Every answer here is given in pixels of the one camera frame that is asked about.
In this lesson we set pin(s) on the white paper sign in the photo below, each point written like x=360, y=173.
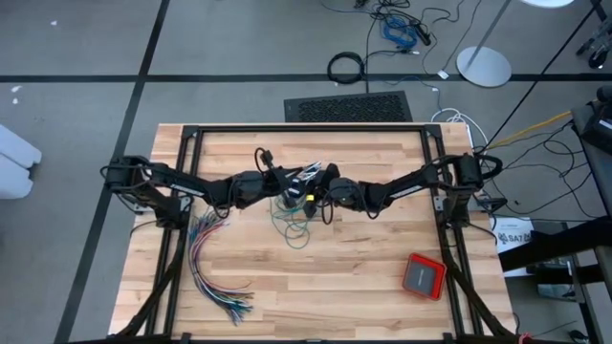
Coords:
x=511, y=236

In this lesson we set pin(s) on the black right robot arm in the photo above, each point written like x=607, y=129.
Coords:
x=406, y=188

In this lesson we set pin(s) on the black power strip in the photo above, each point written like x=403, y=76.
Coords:
x=423, y=34

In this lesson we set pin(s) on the red tray with grey inside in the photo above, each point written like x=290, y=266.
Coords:
x=423, y=277

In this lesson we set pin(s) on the black equipment cart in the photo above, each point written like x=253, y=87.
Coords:
x=600, y=129

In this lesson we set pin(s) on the white plastic furniture piece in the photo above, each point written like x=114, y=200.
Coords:
x=14, y=162

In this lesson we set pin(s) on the white lamp base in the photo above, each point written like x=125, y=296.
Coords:
x=483, y=67

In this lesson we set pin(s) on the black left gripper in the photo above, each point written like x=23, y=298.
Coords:
x=258, y=188

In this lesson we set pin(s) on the black metal stand beam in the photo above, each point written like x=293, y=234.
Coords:
x=550, y=243

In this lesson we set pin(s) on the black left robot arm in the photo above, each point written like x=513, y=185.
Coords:
x=177, y=184

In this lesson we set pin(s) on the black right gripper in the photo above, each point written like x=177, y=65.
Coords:
x=346, y=193

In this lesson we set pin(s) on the thin black pole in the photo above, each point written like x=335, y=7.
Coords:
x=538, y=76

